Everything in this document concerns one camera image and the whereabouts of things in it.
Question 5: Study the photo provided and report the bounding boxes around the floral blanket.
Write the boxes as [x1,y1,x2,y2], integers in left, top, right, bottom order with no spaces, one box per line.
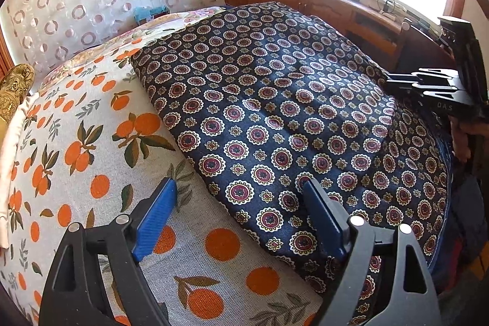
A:
[38,5,227,90]

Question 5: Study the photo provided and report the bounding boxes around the orange fruit print sheet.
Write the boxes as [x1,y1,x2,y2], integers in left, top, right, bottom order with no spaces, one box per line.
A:
[0,39,325,326]

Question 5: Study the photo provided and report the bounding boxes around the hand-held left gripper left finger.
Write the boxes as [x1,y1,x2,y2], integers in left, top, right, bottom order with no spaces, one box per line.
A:
[38,177,178,326]

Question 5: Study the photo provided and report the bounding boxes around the wooden cabinet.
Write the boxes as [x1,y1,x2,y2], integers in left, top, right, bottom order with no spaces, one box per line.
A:
[223,0,459,74]

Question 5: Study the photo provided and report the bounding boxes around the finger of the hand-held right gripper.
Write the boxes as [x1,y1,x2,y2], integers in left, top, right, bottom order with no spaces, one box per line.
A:
[383,73,461,95]
[410,67,461,81]

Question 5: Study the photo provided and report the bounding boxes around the person's right hand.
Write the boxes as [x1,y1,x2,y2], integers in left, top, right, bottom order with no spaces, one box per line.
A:
[449,115,477,163]

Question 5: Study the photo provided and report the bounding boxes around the navy medallion print garment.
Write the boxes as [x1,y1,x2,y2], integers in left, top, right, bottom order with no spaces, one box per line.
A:
[130,1,454,326]

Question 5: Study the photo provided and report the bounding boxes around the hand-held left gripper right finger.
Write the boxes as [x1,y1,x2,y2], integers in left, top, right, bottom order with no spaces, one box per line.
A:
[302,177,441,326]

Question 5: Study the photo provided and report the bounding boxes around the golden patterned pillow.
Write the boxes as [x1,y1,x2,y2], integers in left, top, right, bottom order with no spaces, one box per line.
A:
[0,62,36,143]

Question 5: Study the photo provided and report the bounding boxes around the light blue bag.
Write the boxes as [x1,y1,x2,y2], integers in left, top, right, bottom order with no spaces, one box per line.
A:
[134,5,169,26]

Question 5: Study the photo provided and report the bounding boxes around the cream white cloth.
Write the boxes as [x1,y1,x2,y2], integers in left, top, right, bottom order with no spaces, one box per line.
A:
[0,92,39,249]

